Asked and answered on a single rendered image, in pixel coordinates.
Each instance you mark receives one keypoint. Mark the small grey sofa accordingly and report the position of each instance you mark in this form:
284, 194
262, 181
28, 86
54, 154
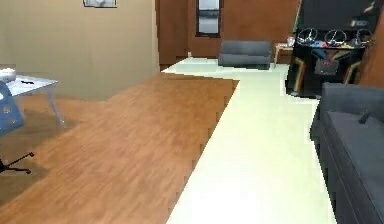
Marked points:
245, 54

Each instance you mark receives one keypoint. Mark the dark framed window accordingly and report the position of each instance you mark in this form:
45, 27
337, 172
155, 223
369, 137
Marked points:
208, 16

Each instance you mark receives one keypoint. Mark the small wooden side table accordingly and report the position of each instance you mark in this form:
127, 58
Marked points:
282, 47

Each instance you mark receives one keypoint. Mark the white bowl on side table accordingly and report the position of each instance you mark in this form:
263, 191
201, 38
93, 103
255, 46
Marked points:
291, 41

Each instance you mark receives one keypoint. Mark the black arcade machine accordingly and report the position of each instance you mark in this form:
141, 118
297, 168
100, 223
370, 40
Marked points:
330, 46

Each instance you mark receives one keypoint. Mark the pale grey desk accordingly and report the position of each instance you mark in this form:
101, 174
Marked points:
31, 85

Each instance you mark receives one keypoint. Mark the large dark grey sofa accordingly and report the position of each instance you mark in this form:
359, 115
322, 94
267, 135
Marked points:
353, 146

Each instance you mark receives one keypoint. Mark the black pen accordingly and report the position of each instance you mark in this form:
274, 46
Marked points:
27, 82

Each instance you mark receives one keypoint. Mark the dark remote control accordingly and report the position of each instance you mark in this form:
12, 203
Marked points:
364, 117

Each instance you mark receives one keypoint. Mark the blue office chair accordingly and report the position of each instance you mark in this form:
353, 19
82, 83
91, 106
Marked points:
9, 116

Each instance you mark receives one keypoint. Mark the white object on desk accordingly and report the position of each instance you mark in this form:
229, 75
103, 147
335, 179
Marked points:
6, 75

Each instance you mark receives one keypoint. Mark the framed wall picture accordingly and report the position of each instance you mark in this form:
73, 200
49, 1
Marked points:
100, 2

